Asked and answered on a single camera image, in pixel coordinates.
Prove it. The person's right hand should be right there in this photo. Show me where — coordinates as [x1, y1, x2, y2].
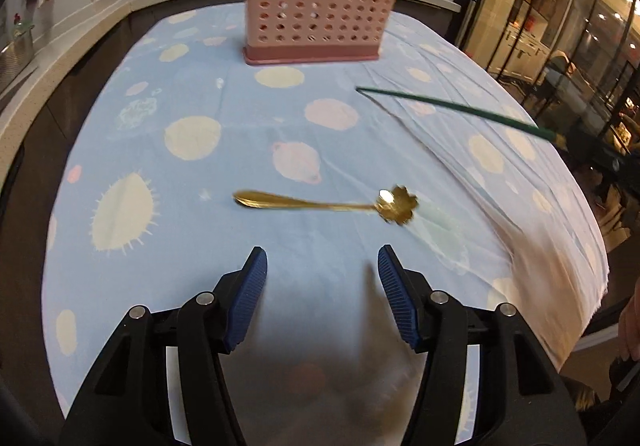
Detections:
[617, 296, 640, 363]

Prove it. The glass sliding door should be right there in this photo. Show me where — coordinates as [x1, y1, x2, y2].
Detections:
[457, 0, 640, 167]

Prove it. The gold flower spoon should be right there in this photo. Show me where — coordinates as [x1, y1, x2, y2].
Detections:
[232, 184, 420, 227]

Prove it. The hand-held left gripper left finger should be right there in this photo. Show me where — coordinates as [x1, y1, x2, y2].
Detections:
[59, 246, 269, 446]

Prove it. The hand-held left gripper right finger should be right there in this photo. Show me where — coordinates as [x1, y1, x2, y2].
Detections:
[376, 244, 587, 446]

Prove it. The green chopstick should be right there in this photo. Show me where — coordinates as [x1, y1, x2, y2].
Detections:
[355, 86, 563, 144]

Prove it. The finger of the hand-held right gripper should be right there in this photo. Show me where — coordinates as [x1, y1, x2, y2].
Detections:
[557, 128, 618, 167]

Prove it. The pink perforated utensil holder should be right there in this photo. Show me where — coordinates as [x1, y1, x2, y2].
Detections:
[242, 0, 398, 66]

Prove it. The steel pot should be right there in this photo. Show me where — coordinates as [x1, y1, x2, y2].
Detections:
[0, 23, 37, 91]

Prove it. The blue spotted tablecloth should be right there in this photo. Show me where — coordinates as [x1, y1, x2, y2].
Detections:
[41, 0, 610, 446]

